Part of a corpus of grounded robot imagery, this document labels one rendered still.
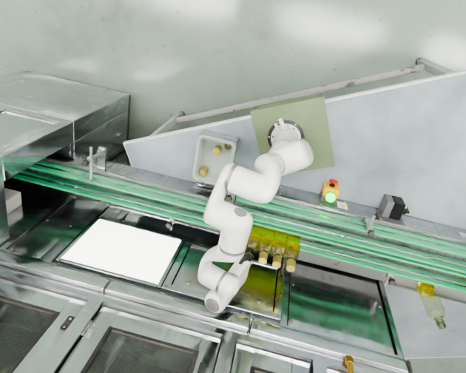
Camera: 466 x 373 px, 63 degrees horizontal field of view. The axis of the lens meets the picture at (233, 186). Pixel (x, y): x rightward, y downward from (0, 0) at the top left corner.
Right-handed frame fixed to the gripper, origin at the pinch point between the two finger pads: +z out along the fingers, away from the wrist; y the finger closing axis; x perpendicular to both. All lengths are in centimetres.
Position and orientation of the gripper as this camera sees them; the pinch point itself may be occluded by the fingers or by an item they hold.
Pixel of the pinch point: (247, 261)
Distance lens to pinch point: 151.1
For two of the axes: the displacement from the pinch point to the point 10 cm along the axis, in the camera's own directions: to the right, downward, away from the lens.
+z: 4.3, -3.4, 8.3
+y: 1.8, -8.7, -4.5
